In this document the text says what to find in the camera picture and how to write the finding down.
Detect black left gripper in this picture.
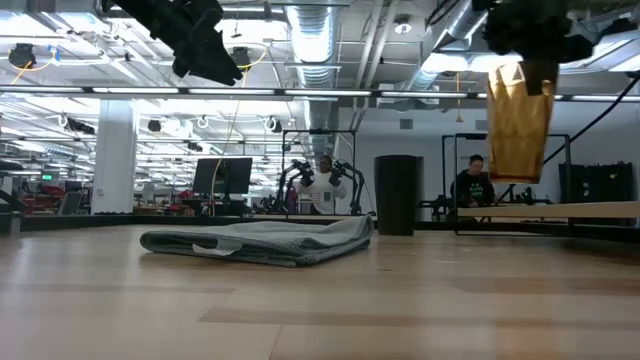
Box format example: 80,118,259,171
102,0,244,87

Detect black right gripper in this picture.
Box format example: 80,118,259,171
481,0,595,97

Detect tall amber plastic cup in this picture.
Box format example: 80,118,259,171
486,62,556,185

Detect black cup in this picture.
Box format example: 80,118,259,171
373,154,419,237

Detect black background monitor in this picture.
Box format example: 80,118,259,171
192,156,254,196

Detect long ceiling light strip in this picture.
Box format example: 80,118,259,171
0,84,640,103

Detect black cabinet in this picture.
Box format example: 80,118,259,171
558,161,635,227

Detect person in black top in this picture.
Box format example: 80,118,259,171
449,153,496,209

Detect white pillar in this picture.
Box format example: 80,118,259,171
90,98,139,215

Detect person in white top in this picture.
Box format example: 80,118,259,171
293,154,349,216

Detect folded grey cloth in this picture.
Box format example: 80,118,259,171
139,214,375,269

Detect black ceiling cable reel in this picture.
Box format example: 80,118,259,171
7,42,38,69
230,46,253,70

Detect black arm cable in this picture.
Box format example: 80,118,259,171
542,73,640,166

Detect silver ventilation duct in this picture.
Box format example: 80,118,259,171
284,4,347,166

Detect wooden shelf with metal frame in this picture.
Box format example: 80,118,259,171
441,132,640,236

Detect black aluminium table frame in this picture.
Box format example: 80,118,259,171
0,213,640,245

